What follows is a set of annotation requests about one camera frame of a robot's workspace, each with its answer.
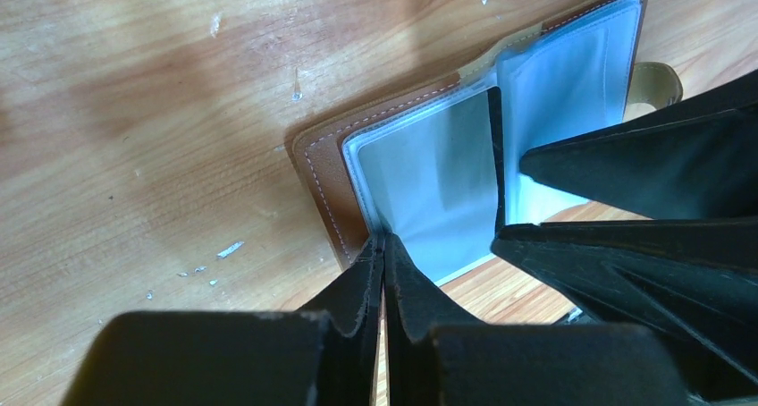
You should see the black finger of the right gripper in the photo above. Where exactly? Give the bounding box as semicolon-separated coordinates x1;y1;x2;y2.
492;217;757;401
519;72;757;219

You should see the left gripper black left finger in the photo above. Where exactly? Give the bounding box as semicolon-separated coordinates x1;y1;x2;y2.
63;237;383;405

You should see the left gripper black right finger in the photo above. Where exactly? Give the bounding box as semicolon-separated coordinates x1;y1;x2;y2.
383;233;687;405

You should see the brown leather card holder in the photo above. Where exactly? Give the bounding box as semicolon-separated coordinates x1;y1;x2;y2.
291;0;683;284

